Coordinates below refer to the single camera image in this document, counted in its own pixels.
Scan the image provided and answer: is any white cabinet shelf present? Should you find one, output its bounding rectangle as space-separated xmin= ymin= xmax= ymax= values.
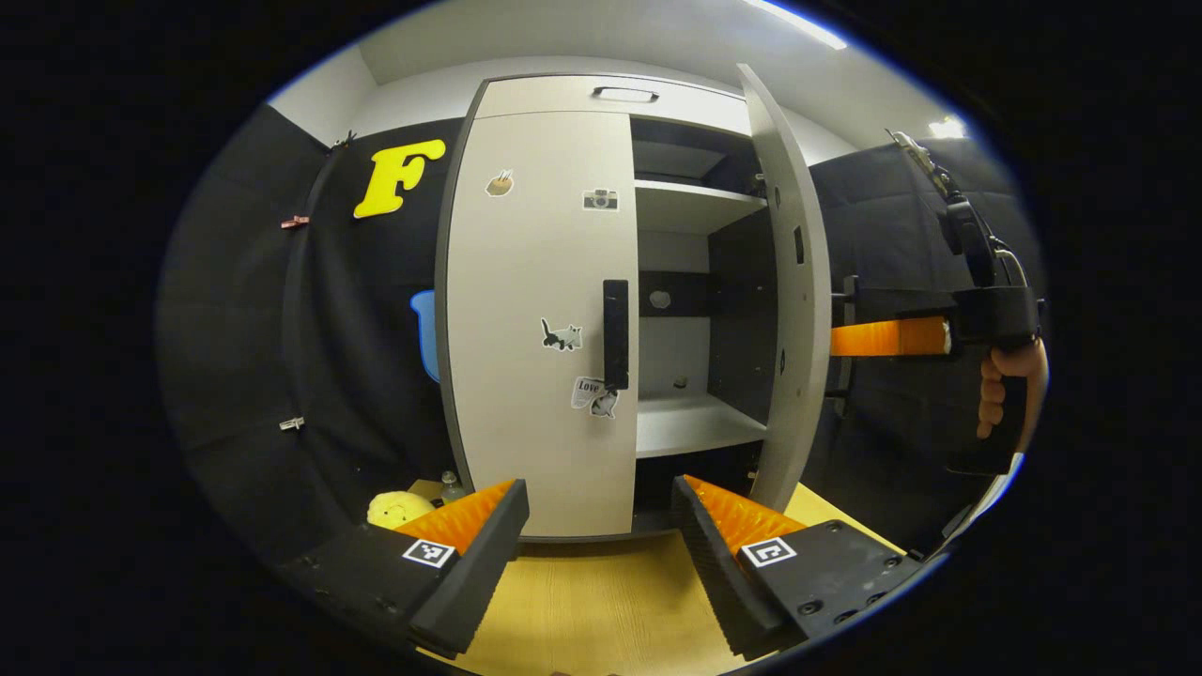
xmin=635 ymin=178 xmax=769 ymax=236
xmin=636 ymin=392 xmax=771 ymax=459

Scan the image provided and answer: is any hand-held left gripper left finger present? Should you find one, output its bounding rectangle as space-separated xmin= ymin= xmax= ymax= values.
xmin=282 ymin=479 xmax=532 ymax=658

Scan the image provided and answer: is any cabinet door with camera sticker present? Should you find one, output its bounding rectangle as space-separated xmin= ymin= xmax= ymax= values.
xmin=449 ymin=111 xmax=641 ymax=539

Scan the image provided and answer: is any cabinet door with headphone sticker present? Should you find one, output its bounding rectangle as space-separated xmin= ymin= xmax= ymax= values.
xmin=735 ymin=63 xmax=833 ymax=515

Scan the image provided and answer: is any black door handle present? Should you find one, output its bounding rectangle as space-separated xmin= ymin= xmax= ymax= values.
xmin=830 ymin=275 xmax=860 ymax=416
xmin=603 ymin=279 xmax=630 ymax=392

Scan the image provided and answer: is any black backdrop cloth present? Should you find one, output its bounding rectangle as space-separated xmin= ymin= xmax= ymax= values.
xmin=808 ymin=136 xmax=1048 ymax=555
xmin=155 ymin=103 xmax=470 ymax=564

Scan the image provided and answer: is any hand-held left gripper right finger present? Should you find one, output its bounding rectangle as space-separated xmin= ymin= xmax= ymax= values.
xmin=670 ymin=474 xmax=926 ymax=661

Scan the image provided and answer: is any beige double-door shoe cabinet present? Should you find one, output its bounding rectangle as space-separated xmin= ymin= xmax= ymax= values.
xmin=434 ymin=63 xmax=833 ymax=545

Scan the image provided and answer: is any yellow plush toy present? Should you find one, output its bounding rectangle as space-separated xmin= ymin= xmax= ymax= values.
xmin=366 ymin=490 xmax=436 ymax=530

